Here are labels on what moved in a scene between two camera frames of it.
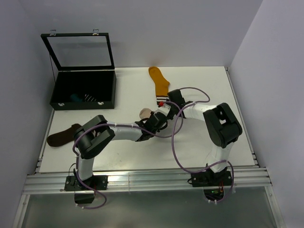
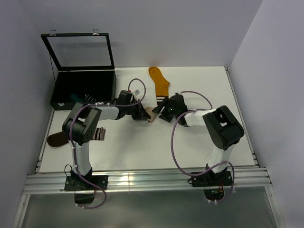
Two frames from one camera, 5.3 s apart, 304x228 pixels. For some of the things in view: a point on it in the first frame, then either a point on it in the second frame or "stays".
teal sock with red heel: x=74 y=97 stays
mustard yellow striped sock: x=162 y=84 stays
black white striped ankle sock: x=88 y=98 stays
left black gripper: x=152 y=113 -> x=141 y=114
